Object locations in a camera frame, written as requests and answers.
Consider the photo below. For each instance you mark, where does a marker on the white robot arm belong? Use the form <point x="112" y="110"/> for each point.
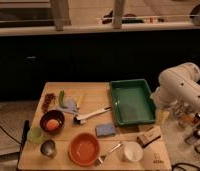
<point x="178" y="83"/>

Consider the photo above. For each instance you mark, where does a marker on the green plastic tray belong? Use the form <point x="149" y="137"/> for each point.
<point x="131" y="102"/>

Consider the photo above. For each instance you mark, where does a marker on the blue sponge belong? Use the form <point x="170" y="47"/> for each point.
<point x="104" y="130"/>

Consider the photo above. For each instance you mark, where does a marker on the red dried food pile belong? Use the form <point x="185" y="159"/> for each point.
<point x="48" y="99"/>

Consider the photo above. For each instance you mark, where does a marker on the dark bowl with egg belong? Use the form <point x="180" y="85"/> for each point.
<point x="52" y="122"/>

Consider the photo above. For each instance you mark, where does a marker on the orange bowl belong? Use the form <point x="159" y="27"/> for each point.
<point x="84" y="149"/>

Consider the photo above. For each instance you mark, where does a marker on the wooden block with black base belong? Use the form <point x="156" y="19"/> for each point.
<point x="149" y="136"/>

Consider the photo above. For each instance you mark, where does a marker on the white plastic cup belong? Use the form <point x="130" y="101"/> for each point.
<point x="132" y="151"/>

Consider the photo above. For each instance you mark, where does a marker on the metal fork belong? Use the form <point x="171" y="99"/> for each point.
<point x="102" y="158"/>

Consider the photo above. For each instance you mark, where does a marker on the metal cup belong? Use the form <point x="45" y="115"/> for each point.
<point x="48" y="148"/>

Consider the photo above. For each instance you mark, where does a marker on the green plastic cup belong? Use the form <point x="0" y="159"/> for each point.
<point x="35" y="135"/>

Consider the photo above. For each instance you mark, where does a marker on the spice jar dark lid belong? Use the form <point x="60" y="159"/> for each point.
<point x="193" y="138"/>

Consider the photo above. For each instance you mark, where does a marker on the yellow handled tool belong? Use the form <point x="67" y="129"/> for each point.
<point x="79" y="100"/>

